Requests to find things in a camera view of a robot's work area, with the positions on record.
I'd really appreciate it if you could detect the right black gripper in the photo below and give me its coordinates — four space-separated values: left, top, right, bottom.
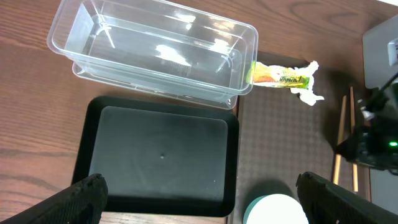
334 75 397 174

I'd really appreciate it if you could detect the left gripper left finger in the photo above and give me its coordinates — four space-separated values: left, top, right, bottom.
1 174 108 224

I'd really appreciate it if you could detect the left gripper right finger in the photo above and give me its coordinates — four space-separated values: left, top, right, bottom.
296 172 397 224

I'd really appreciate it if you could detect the wooden chopstick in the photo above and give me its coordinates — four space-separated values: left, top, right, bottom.
349 86 359 194
333 96 347 185

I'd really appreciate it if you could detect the light blue rice bowl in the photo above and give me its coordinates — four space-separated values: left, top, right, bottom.
243 194 309 224

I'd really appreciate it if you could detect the yellow green snack wrapper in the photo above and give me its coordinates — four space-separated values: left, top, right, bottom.
246 62 313 90

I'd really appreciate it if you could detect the white tissue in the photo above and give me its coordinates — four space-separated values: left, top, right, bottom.
290 61 324 106

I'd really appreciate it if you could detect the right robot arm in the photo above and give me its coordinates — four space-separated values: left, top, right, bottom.
335 16 397 175

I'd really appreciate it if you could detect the grey dishwasher rack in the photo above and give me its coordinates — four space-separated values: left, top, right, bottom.
370 169 398 214

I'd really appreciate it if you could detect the brown serving tray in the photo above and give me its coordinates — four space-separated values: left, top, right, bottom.
228 65 364 223

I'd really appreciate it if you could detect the black plastic tray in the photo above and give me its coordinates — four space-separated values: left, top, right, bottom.
72 96 239 217

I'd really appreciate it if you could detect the clear plastic bin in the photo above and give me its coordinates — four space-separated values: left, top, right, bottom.
47 0 259 106

